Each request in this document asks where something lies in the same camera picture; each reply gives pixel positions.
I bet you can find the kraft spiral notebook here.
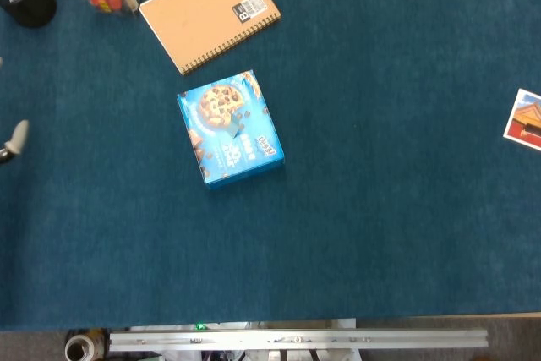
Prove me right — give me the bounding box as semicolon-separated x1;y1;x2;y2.
139;0;282;77

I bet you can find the aluminium profile rail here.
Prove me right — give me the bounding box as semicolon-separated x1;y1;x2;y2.
108;328;489;353

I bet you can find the small blue paper scrap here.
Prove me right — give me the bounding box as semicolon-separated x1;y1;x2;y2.
226;114;246;139

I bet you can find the teal felt table mat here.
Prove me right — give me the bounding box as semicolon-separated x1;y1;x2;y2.
0;0;541;332

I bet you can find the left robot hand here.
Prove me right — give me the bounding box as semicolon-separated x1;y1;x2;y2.
0;56;30;165

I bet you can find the blue cookie box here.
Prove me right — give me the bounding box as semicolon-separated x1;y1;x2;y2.
177;68;287;190

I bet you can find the clear tape roll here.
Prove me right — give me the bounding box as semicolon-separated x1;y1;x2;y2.
63;331;106;361

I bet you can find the red palace postcard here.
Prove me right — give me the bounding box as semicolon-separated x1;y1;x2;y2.
502;87;541;152

